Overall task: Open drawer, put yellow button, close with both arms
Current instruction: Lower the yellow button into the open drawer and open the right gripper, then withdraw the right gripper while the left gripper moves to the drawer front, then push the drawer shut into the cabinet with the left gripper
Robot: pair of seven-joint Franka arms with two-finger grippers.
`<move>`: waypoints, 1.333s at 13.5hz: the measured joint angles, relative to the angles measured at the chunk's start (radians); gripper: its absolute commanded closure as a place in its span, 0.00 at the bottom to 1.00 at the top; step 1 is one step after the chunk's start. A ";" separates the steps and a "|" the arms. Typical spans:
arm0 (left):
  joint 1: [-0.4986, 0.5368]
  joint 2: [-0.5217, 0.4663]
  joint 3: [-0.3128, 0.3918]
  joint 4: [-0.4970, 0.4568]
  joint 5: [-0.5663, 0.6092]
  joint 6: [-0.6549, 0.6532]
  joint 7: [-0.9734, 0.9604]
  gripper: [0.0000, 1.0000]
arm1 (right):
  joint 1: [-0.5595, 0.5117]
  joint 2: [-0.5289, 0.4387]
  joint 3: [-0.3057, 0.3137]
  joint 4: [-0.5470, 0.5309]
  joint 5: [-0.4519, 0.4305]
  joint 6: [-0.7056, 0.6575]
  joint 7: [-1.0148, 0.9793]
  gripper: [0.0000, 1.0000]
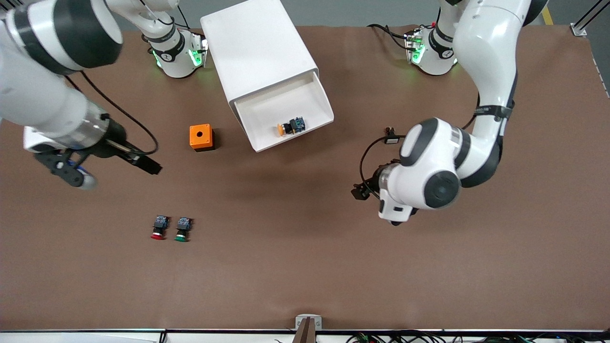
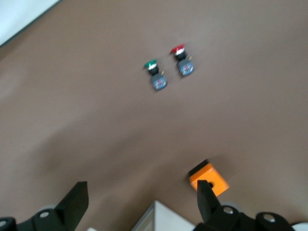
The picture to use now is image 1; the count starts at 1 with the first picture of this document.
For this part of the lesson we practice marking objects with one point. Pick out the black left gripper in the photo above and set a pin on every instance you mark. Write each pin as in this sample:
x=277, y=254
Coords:
x=372, y=181

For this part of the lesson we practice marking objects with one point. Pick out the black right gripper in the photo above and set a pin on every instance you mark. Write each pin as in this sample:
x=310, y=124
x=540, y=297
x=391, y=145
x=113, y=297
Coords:
x=112, y=141

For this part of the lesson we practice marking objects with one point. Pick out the yellow push button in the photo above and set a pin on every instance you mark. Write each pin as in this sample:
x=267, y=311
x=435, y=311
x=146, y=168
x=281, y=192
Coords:
x=296, y=125

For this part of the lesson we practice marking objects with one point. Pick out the white plastic drawer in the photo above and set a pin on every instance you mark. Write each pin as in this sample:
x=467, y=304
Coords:
x=267, y=114

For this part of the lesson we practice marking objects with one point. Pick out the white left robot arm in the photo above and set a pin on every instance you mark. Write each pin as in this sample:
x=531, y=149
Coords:
x=491, y=47

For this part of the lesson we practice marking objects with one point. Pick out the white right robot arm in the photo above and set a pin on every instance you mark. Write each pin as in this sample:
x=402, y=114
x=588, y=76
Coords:
x=28, y=95

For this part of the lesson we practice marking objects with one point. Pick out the orange button box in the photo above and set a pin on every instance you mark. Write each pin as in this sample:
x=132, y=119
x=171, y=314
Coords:
x=194, y=140

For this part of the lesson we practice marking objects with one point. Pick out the red push button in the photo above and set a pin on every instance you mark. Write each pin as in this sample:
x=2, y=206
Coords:
x=159, y=224

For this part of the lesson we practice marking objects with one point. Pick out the green push button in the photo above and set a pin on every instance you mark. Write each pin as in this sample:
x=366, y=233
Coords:
x=183, y=224

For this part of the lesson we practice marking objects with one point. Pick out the white drawer cabinet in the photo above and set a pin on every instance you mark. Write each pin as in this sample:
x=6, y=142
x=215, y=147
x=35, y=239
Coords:
x=257, y=47

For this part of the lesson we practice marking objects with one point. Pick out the brown table cover sheet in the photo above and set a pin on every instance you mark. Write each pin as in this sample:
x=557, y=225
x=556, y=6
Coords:
x=286, y=262

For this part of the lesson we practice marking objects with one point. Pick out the gray metal bracket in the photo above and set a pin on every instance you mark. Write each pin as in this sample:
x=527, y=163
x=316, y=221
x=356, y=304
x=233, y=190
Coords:
x=299, y=320

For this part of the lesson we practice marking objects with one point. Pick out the dark camera support pole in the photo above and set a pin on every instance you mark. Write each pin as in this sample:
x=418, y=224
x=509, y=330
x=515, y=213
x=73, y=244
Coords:
x=307, y=333

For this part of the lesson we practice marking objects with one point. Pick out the white table edge rail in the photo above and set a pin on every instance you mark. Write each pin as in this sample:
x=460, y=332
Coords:
x=95, y=337

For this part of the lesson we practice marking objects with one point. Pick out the aluminium frame profile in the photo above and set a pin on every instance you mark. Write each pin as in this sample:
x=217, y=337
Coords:
x=578, y=29

